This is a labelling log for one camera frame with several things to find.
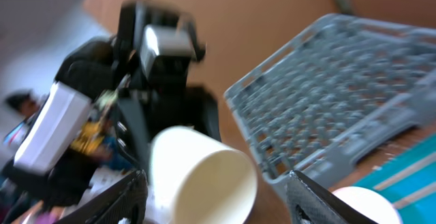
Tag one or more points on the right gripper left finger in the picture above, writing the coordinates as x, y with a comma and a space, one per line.
114, 197

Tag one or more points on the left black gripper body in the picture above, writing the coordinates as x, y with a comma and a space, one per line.
139, 114

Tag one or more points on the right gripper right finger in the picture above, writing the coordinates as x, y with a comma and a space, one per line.
309, 202

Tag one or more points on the white cup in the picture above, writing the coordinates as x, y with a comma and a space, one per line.
199, 180

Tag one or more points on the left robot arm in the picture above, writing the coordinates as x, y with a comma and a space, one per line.
45, 165

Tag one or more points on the grey dishwasher rack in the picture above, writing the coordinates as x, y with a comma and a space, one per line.
332, 94

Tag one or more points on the teal plastic tray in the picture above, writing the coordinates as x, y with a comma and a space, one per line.
421, 211

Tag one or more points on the right wooden chopstick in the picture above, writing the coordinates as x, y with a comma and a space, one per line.
415, 196

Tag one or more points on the wooden chopstick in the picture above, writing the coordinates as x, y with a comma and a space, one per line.
415, 196
408, 171

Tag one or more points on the left wooden chopstick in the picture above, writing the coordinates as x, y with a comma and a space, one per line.
408, 171

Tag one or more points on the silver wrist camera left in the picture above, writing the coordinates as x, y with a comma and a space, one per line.
163, 37

